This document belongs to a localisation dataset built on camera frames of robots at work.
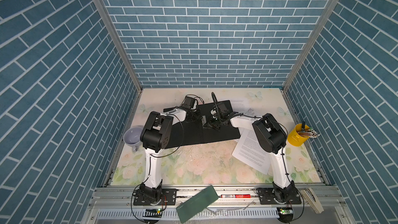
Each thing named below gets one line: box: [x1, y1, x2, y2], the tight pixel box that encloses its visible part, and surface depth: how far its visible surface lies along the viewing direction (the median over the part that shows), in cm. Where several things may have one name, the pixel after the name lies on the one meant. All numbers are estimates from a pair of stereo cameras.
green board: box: [176, 185, 220, 224], surface depth 72 cm
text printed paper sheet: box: [231, 125, 271, 175], surface depth 89 cm
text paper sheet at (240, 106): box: [230, 99, 251, 114], surface depth 113 cm
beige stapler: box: [300, 187, 325, 214], surface depth 73 cm
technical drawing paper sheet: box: [244, 107, 256, 117], surface depth 110 cm
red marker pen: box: [219, 193, 252, 199], surface depth 75 cm
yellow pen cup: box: [287, 123, 310, 147], surface depth 89 cm
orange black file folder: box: [165, 119, 241, 149], surface depth 96 cm
